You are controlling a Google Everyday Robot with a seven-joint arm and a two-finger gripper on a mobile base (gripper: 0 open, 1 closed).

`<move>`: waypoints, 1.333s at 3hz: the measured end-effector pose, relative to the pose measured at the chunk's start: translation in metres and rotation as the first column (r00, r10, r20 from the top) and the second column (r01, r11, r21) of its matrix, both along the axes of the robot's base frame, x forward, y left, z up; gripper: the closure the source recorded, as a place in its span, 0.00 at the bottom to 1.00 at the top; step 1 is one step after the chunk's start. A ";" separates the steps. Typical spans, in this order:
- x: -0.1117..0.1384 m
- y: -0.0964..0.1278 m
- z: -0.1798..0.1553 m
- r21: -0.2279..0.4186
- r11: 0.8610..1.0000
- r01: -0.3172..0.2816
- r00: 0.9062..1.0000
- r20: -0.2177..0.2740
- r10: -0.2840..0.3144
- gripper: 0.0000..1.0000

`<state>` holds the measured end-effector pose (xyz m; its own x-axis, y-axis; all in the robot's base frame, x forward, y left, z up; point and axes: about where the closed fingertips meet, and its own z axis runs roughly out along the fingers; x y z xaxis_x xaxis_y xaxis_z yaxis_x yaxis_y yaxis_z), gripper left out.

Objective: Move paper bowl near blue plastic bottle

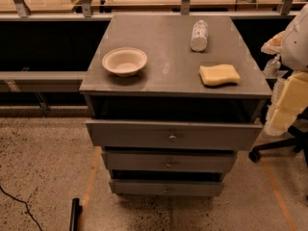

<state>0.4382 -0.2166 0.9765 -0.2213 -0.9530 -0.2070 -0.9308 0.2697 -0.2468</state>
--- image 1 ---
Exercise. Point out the yellow sponge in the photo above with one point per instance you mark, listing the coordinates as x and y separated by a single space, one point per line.
220 74

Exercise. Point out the top grey drawer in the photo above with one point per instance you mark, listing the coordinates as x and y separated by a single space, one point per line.
178 135

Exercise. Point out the black office chair base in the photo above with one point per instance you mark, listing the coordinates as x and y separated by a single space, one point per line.
298 141

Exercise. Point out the bottom grey drawer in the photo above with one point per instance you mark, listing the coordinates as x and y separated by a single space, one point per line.
154 187

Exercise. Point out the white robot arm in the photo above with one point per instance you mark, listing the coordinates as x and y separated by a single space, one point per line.
290 96

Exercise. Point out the grey drawer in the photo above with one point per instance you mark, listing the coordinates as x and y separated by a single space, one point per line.
154 187
178 135
149 161

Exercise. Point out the grey drawer cabinet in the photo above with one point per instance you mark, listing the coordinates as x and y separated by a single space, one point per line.
169 87

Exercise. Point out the black bar on floor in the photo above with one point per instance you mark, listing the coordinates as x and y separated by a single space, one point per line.
75 213

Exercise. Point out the grey metal railing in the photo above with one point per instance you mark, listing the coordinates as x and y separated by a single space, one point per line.
46 45

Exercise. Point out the middle grey drawer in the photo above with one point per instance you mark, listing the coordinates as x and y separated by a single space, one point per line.
149 161

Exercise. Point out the clear plastic water bottle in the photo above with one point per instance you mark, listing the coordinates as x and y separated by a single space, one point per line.
199 38

